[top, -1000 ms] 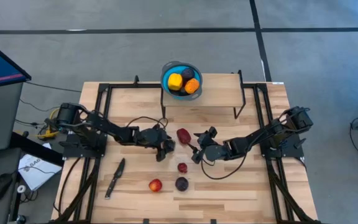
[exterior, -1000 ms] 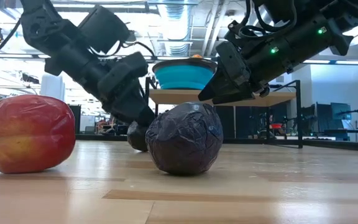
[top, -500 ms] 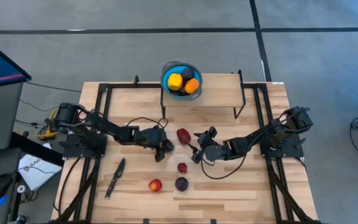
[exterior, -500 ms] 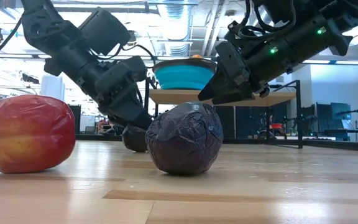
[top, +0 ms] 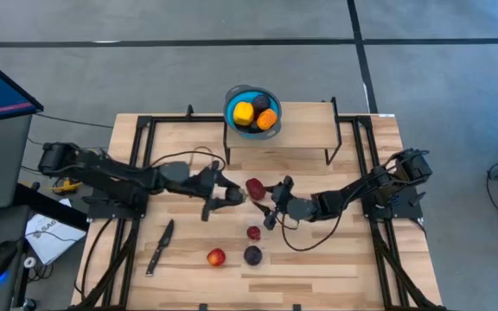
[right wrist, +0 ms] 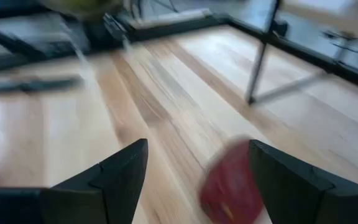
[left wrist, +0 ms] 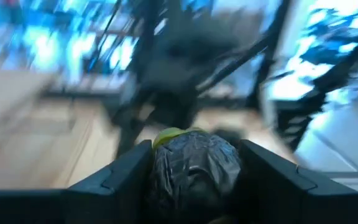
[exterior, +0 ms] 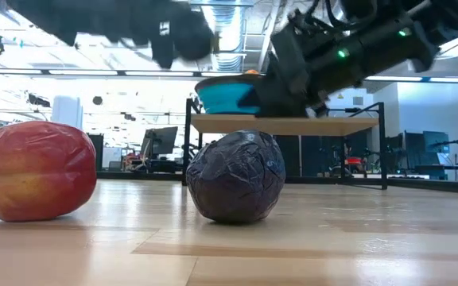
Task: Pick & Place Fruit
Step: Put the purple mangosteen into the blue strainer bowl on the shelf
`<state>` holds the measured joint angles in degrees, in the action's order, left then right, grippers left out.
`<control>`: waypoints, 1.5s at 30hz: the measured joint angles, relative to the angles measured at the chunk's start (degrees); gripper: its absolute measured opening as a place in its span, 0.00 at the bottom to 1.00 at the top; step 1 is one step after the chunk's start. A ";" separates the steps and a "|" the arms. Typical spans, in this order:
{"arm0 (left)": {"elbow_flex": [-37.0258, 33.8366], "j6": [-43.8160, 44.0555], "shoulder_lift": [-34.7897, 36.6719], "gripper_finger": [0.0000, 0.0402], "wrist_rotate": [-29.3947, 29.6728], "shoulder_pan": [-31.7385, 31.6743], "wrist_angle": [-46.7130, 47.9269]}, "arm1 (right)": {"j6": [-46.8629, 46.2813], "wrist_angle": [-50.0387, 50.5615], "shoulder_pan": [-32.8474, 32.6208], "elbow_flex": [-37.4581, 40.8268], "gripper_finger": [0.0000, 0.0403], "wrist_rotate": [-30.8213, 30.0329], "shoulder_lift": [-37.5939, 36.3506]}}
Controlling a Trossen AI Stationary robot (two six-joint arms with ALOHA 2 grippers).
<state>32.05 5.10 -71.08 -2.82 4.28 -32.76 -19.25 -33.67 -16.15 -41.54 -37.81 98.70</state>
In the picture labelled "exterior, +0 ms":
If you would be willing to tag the wooden table with black frame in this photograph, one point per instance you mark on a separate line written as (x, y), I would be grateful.
(324, 126)

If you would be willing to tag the blue grey collapsible bowl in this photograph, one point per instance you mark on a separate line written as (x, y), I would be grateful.
(225, 99)

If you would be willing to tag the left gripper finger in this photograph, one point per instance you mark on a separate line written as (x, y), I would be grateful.
(189, 32)

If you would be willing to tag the red yellow apple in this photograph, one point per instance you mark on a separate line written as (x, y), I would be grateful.
(38, 171)

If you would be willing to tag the orange bell pepper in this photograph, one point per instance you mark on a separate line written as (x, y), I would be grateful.
(251, 72)

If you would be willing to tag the person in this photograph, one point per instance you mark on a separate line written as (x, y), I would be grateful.
(354, 161)

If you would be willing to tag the tall black cabinet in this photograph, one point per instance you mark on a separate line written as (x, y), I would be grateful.
(98, 153)

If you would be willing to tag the blue background monitor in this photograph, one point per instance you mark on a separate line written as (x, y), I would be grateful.
(435, 143)

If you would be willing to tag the dark background monitor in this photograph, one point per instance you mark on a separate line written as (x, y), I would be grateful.
(161, 141)

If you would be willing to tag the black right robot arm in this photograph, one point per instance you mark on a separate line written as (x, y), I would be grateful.
(392, 43)

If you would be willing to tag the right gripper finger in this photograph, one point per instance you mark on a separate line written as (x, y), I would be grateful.
(312, 106)
(280, 99)

